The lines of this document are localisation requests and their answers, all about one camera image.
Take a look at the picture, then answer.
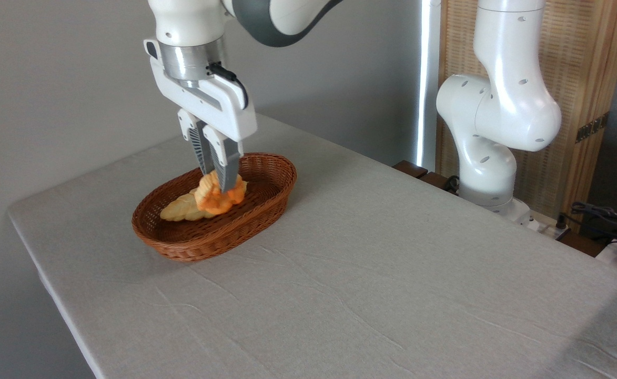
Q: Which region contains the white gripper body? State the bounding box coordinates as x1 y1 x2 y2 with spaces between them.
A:
144 37 258 142

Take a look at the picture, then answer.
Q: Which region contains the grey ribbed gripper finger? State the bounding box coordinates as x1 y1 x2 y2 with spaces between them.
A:
201 124 244 193
177 108 210 176

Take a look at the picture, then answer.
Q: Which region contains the orange twisted knot bread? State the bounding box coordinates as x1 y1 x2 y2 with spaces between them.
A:
194 169 248 216

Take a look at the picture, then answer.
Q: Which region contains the pale long braided bread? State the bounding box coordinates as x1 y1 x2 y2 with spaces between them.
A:
159 192 217 222

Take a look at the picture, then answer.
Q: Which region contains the brown wicker oval basket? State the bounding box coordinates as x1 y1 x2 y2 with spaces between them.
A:
132 153 298 263

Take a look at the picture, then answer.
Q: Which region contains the grey tablecloth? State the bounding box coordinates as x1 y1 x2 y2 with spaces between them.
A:
7 113 617 379

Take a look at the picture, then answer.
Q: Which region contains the dark brown wooden block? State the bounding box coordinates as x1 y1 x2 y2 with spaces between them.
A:
419 171 455 192
392 160 429 180

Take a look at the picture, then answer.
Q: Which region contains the wooden rattan folding screen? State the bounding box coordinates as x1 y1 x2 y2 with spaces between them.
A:
437 0 617 233

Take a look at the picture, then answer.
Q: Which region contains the black metal screen hinge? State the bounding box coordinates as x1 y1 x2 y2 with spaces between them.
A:
575 112 610 144

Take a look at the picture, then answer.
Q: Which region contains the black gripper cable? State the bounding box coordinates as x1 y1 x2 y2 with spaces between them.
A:
207 62 250 111

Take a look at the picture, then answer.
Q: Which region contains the black cable bundle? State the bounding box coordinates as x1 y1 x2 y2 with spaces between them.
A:
557 201 617 249

